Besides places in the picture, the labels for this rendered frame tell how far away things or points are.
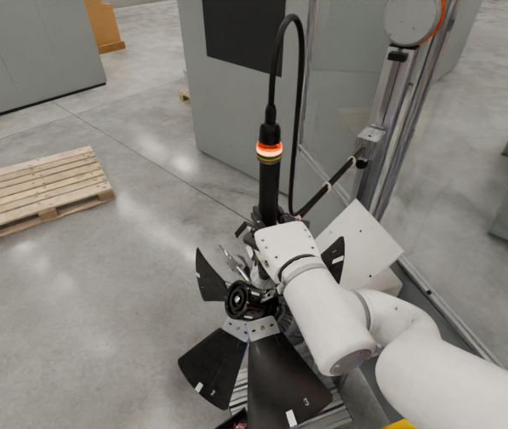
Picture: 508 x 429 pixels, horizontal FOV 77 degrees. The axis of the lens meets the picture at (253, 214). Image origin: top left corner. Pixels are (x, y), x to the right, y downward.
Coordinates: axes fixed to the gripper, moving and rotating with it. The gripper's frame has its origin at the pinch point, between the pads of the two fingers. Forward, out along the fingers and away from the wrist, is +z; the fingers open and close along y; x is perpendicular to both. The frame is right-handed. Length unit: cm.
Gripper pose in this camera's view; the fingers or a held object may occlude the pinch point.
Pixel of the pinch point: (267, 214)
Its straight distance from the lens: 65.3
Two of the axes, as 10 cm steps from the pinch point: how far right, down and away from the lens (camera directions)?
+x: 0.0, -7.6, -6.5
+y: 9.5, -2.1, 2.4
